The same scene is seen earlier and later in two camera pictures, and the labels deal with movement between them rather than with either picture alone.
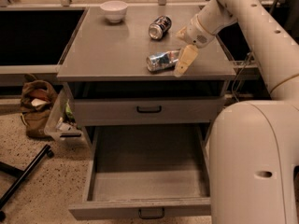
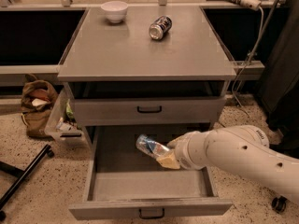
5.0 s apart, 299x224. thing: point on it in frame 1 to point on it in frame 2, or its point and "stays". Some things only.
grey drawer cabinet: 107,83 stays
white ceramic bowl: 114,10 stays
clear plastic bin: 61,122 stays
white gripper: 197,32 to 183,151
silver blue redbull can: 162,61 to 151,147
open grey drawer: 145,172 stays
